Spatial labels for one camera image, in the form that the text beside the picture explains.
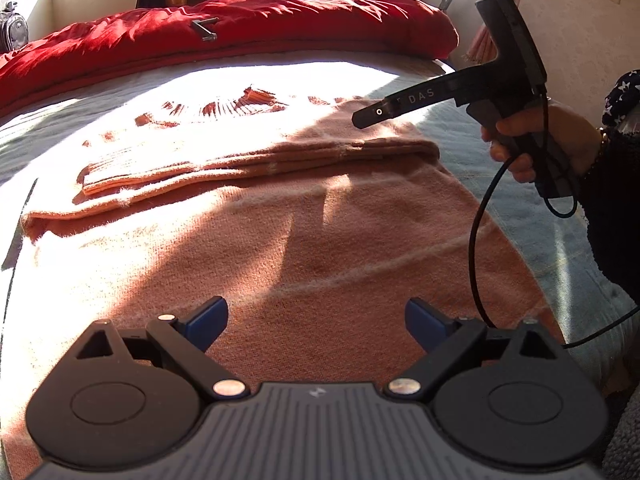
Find grey backpack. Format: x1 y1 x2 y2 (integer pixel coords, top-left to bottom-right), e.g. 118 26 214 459
0 2 29 53

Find tied pink curtain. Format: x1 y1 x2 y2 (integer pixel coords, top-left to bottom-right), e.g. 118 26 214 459
467 0 526 63

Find star-print dark cloth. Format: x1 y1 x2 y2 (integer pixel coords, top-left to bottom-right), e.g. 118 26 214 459
602 70 640 131

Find salmon knit sweater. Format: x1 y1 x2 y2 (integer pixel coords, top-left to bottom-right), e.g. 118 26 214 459
0 87 566 471

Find red duvet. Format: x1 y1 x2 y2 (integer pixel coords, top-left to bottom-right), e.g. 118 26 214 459
0 0 460 111

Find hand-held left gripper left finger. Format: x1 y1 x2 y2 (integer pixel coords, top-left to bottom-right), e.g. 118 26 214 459
75 296 251 401

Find grey metal crank tool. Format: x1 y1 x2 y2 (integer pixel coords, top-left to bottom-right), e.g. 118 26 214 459
192 17 219 43

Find bed with grey-green checked sheet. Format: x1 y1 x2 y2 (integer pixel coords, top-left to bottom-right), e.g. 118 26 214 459
0 57 640 480

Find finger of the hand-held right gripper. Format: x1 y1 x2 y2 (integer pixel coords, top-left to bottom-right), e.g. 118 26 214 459
351 101 378 130

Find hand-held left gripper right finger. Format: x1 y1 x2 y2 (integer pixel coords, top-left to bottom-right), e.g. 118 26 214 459
385 297 576 401

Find person's right forearm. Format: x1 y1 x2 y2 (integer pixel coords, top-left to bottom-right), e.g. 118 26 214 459
580 127 640 311

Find black cable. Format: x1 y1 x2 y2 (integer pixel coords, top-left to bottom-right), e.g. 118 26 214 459
467 80 640 348

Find person's right hand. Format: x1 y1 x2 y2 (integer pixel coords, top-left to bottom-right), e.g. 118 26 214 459
481 102 608 184

